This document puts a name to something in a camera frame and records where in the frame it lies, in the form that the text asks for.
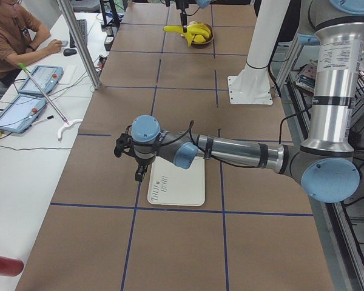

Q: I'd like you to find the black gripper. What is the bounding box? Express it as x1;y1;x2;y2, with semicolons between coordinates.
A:
134;149;155;182
175;0;189;32

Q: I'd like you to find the yellow banana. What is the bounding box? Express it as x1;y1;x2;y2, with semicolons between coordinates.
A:
187;23;211;38
163;25;194;47

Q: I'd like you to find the brown wicker basket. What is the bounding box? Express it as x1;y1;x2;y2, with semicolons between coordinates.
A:
192;23;214;45

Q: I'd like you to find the yellow pear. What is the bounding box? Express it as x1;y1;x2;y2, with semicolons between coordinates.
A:
192;35;206;44

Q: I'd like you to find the cream bear-print tray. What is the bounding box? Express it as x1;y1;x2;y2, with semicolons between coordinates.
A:
147;157;205;207

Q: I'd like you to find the white curved plastic piece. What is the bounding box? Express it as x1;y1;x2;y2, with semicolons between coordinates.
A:
57;119;83;141

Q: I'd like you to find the black keyboard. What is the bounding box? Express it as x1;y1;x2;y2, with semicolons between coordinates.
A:
69;19;88;49

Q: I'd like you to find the black marker pen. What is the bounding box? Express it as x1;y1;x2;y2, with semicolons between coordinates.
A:
30;115;54;126

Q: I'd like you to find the black computer mouse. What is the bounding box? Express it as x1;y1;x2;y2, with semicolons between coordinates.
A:
63;48;77;57

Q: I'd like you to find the far teach pendant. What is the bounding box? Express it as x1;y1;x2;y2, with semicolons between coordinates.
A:
18;65;64;96

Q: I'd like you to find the teach pendant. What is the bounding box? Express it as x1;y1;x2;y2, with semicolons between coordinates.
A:
18;65;64;96
0;94;47;133

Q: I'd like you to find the near teach pendant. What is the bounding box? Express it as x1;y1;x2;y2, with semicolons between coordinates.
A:
0;94;47;133

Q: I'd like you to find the pink reach stick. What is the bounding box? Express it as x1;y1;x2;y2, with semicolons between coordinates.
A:
18;63;69;125

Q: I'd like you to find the red cylinder bottle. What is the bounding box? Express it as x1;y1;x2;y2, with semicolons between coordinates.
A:
0;256;24;277

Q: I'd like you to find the person in brown shirt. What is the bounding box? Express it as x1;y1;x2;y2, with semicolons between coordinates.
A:
0;1;62;87

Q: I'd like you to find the white mount base plate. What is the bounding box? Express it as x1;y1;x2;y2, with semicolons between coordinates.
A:
227;75;273;105

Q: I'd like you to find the aluminium frame post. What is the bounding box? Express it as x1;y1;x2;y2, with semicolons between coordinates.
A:
57;0;101;90

